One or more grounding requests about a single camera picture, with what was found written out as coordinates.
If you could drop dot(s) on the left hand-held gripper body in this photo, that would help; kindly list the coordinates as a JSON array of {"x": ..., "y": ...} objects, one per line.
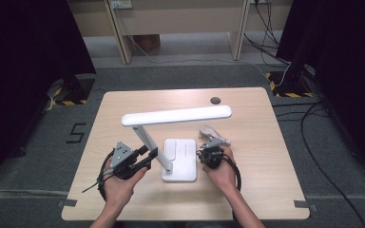
[{"x": 123, "y": 158}]

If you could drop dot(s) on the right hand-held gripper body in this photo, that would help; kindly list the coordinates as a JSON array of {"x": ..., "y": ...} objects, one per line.
[{"x": 210, "y": 156}]

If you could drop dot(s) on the beige cloth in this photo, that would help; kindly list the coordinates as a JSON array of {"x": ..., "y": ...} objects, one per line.
[{"x": 209, "y": 130}]

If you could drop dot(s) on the white desk lamp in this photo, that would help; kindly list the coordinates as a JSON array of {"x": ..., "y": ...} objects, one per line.
[{"x": 177, "y": 115}]

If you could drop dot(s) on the person's right hand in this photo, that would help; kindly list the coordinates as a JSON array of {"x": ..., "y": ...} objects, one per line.
[{"x": 225, "y": 177}]

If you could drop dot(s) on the person's left hand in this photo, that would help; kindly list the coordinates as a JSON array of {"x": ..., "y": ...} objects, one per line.
[{"x": 120, "y": 193}]

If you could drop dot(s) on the dark round table grommet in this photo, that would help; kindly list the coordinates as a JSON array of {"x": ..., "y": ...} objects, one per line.
[{"x": 215, "y": 100}]

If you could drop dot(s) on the stand base with hazard tape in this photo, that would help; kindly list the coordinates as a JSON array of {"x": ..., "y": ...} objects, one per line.
[
  {"x": 76, "y": 90},
  {"x": 290, "y": 87}
]

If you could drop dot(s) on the brown cardboard box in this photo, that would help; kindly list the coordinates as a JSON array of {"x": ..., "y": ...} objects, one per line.
[{"x": 147, "y": 42}]

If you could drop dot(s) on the dark curtain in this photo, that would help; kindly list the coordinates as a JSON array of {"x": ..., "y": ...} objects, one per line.
[
  {"x": 19, "y": 79},
  {"x": 351, "y": 63}
]

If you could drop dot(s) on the beige office desk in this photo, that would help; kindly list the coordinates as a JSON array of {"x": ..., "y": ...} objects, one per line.
[{"x": 177, "y": 22}]

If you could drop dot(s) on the white power socket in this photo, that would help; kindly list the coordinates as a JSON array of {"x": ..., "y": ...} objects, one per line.
[{"x": 122, "y": 3}]

